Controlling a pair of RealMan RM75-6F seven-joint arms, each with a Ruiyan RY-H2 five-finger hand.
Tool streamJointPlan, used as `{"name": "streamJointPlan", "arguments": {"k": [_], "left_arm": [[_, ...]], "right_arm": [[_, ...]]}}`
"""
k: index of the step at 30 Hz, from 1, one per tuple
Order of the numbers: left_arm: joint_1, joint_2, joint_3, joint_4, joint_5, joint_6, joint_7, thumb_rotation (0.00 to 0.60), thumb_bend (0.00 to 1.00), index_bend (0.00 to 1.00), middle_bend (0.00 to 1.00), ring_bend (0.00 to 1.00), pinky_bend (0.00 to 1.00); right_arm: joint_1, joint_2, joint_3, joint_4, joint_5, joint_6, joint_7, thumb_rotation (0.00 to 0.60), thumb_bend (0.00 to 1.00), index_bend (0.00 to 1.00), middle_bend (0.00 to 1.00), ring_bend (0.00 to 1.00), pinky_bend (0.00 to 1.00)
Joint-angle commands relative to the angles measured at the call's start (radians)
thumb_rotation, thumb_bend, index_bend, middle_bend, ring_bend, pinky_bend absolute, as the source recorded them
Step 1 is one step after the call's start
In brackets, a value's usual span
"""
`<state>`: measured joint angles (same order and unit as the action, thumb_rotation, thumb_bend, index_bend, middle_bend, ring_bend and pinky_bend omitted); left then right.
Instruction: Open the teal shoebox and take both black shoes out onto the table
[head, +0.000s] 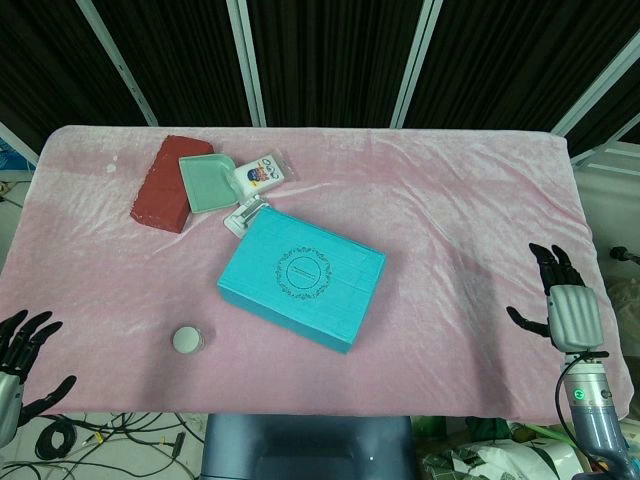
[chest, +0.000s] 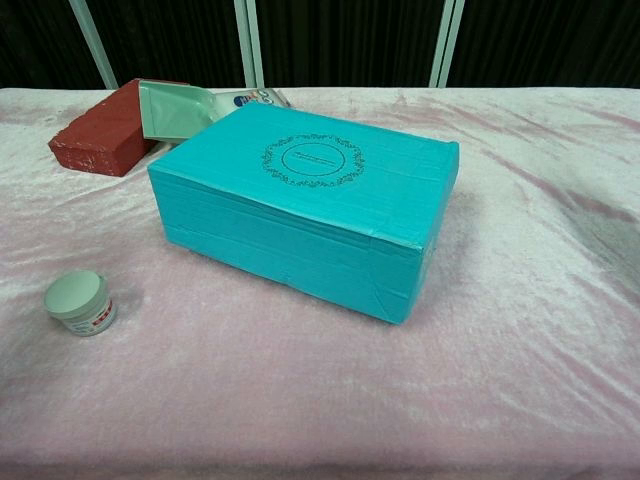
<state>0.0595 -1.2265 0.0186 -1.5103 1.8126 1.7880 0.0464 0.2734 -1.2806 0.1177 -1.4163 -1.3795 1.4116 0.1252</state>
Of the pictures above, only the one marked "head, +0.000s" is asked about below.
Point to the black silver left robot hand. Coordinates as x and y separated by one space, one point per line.
10 395

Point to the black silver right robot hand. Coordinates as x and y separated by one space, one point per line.
575 317

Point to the turquoise shoe box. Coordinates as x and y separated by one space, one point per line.
300 275

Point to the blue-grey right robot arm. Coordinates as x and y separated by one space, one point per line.
592 415

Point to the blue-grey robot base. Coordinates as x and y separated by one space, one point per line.
305 450

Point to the green white plastic bags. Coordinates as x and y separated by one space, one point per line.
490 455

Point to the pink velvet tablecloth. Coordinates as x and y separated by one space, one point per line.
425 210

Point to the small round white jar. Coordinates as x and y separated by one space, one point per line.
186 340

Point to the red brick block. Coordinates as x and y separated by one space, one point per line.
162 190

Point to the mint green square plate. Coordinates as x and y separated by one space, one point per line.
207 182

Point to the white cartoon print packet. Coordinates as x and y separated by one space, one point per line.
260 175

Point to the black curtain backdrop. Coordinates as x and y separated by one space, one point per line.
325 50

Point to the white aluminium frame post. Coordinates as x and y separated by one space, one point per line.
247 65
595 70
120 65
415 65

